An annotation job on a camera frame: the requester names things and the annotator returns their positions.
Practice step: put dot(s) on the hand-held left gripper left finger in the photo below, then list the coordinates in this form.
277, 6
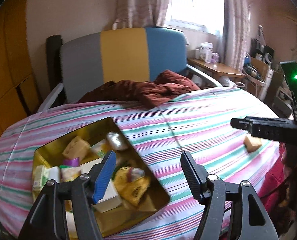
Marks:
106, 175

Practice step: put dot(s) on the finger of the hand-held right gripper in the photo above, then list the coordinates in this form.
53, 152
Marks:
239, 124
271, 120

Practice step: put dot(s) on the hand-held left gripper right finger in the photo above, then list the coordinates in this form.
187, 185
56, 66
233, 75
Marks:
191, 175

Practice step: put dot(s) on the small green white box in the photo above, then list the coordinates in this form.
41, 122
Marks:
98, 150

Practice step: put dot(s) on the yellow snack packet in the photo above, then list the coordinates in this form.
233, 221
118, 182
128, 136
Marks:
133, 190

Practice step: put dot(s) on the pink yellow packet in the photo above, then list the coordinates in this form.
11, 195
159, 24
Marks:
69, 173

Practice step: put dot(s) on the white packet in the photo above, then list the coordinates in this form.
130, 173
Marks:
54, 173

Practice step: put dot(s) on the golden tin box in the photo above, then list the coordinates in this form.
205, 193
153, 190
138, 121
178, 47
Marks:
148, 205

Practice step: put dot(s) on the pale green box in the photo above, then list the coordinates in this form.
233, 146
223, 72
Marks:
39, 177

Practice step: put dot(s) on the person's pink red garment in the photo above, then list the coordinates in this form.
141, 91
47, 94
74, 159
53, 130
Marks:
273, 175

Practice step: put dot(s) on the striped bedsheet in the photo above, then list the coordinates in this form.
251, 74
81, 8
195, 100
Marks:
188, 130

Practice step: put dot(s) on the cardboard box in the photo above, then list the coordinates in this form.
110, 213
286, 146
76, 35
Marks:
259, 68

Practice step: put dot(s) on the wooden side table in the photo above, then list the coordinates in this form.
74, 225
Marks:
218, 67

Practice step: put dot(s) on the blue round object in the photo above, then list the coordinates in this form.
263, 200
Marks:
247, 60

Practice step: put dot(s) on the black shopping bag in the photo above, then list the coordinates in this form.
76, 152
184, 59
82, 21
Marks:
263, 51

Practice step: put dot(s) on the small purple box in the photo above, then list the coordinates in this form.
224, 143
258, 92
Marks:
215, 57

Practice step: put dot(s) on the tall white carton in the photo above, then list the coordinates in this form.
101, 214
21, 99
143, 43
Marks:
206, 52

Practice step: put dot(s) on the small white carton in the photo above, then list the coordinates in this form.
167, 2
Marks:
198, 54

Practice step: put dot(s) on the red-brown crumpled cloth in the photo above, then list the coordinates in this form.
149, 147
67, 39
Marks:
151, 90

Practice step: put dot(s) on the patterned beige curtain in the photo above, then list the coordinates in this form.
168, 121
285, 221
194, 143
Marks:
141, 2
234, 25

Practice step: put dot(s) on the grey yellow blue headboard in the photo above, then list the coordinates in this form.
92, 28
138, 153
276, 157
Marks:
123, 60

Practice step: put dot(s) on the window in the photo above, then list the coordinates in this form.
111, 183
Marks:
196, 2

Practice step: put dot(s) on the wooden wardrobe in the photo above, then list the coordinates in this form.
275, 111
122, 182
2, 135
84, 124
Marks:
8, 67

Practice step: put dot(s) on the grey bed rail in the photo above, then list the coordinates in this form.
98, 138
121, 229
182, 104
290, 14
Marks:
203, 76

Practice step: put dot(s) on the white bed rail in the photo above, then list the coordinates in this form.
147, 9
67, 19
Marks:
51, 97

